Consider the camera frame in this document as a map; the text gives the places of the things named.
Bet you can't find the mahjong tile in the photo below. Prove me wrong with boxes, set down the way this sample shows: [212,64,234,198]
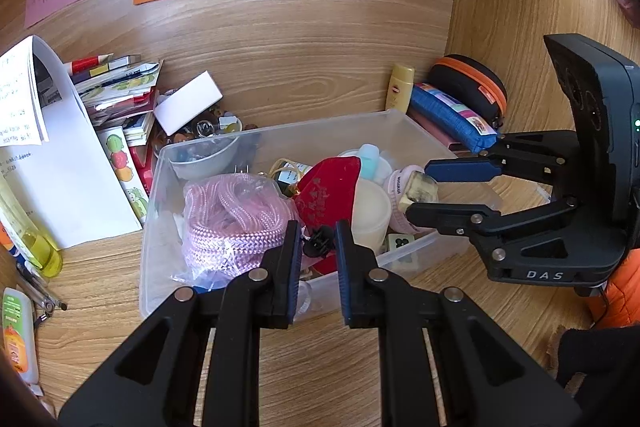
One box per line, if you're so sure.
[384,233,416,262]

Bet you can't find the small black clip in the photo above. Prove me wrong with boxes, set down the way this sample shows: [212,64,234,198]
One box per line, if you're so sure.
[303,225,335,259]

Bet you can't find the teal white tube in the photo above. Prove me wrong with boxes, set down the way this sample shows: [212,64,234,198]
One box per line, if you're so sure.
[357,143,380,181]

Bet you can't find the pink braided rope bundle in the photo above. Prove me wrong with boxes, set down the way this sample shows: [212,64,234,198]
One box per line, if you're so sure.
[180,172,301,281]

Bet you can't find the red velvet pouch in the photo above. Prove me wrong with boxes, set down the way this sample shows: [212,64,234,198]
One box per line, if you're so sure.
[294,157,360,275]

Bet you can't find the dark green spray bottle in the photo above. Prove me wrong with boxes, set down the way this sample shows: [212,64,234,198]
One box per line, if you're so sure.
[269,158,311,197]

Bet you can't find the blue patchwork pencil pouch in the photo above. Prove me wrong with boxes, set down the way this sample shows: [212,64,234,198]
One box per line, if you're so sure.
[410,83,498,153]

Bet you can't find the pink phone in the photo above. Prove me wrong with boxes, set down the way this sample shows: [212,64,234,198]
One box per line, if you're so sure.
[407,108,473,157]

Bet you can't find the small yellow lotion bottle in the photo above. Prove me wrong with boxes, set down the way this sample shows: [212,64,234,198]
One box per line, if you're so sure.
[385,64,416,114]

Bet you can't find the black orange zip case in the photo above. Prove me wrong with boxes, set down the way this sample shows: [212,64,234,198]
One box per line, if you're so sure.
[426,54,508,129]

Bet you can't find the clear plastic storage bin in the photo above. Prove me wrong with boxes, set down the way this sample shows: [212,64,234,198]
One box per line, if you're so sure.
[139,110,469,319]

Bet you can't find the white small box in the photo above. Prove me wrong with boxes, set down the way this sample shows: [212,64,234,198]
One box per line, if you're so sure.
[154,72,224,135]

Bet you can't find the yellow-green spray bottle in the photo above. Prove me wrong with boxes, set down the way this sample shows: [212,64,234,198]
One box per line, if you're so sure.
[1,178,63,277]

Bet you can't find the black pens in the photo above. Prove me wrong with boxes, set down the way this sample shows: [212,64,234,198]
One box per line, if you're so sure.
[15,260,68,329]

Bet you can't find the stack of booklets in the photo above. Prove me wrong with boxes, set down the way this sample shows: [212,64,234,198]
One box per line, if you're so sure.
[70,55,163,146]

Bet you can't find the orange-label lotion bottle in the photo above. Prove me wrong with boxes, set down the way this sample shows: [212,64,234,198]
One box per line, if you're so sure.
[2,287,39,385]

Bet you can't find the white paper notepad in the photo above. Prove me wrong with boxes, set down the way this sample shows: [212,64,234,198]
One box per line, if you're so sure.
[1,36,141,249]

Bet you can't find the orange sunscreen tube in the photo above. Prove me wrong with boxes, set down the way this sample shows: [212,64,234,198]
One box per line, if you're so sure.
[0,223,20,258]

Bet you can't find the red striped pen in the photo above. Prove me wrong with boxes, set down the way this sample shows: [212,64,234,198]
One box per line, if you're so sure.
[64,53,113,76]

